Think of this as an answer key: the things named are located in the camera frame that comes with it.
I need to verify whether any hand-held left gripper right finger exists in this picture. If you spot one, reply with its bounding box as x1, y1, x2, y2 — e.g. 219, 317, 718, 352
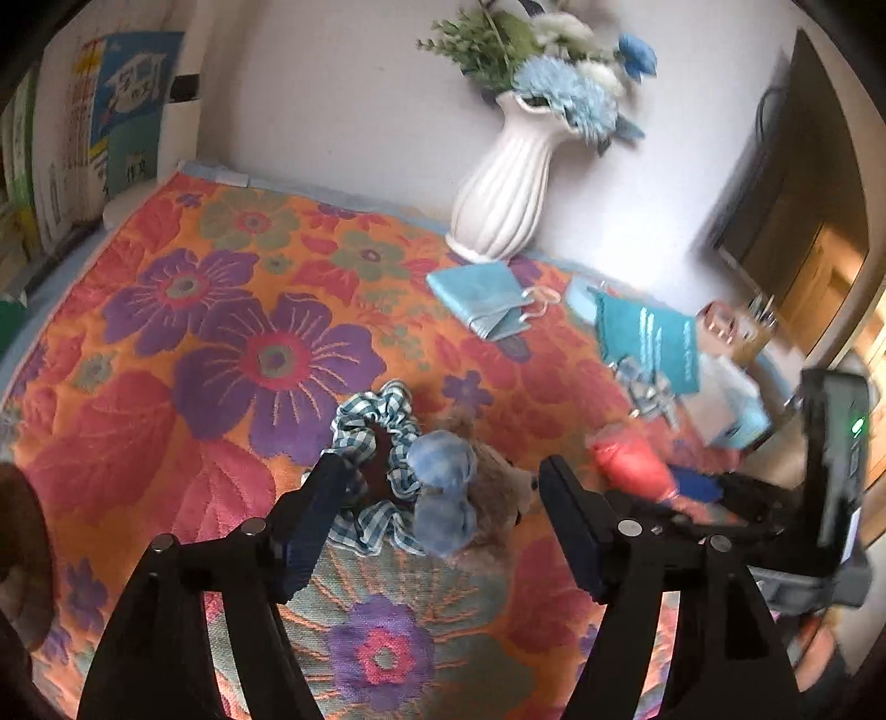
538, 455, 804, 720

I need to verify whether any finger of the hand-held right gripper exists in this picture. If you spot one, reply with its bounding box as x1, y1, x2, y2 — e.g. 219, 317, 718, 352
668, 467, 725, 508

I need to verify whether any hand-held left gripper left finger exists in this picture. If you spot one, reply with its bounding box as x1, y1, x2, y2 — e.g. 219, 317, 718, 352
76, 451, 357, 720

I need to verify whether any red pouch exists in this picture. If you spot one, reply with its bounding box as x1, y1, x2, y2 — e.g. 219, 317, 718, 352
588, 424, 683, 503

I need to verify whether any small brown plush toy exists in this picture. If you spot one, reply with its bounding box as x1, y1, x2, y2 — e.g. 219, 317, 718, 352
432, 408, 541, 575

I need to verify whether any green checked scrunchie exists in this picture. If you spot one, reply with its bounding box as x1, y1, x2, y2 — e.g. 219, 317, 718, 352
325, 379, 426, 555

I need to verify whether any blue tie-dye scrunchie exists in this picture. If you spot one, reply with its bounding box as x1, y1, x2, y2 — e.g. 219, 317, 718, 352
405, 430, 480, 558

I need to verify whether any white and blue tissue pack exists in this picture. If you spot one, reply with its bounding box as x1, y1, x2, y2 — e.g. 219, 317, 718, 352
692, 353, 771, 451

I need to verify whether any grey checked ribbon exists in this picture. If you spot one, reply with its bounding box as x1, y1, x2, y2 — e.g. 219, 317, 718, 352
612, 356, 683, 423

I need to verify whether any pen holder box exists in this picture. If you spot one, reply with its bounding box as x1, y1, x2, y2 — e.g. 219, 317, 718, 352
734, 294, 780, 368

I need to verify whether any small pink bag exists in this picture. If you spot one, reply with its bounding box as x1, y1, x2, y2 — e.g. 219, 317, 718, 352
696, 301, 738, 357

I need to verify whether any floral orange tablecloth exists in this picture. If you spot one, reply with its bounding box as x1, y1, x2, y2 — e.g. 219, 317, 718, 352
0, 162, 818, 720

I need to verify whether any light blue tape roll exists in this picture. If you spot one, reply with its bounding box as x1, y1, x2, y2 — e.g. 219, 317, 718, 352
566, 284, 603, 323

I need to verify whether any dark brown round object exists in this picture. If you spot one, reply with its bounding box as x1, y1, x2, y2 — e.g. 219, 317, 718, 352
0, 462, 56, 655

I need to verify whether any dark monitor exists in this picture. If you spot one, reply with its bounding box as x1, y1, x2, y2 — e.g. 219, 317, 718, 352
713, 31, 869, 354

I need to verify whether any white ribbed vase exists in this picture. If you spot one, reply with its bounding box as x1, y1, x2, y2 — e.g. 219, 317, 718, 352
445, 91, 579, 264

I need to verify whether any green object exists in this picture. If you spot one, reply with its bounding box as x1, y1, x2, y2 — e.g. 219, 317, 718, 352
0, 297, 30, 361

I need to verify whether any blue and white flower bouquet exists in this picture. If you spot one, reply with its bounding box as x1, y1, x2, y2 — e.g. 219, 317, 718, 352
417, 0, 658, 157

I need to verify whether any blue cover book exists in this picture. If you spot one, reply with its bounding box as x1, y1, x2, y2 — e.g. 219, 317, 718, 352
93, 31, 184, 202

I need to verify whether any green book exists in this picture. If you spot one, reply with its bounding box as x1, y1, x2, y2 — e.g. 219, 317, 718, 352
0, 65, 43, 271

